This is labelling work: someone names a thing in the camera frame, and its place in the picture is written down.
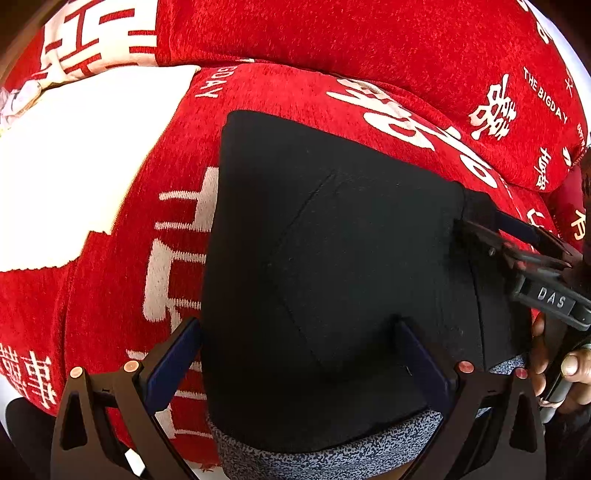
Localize black pants with grey waistband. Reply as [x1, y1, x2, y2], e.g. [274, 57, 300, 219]
[201, 110, 529, 479]

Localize person's right hand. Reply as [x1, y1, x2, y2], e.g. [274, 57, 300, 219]
[529, 313, 590, 414]

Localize red blanket with white characters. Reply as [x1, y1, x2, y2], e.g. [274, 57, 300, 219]
[1, 1, 590, 477]

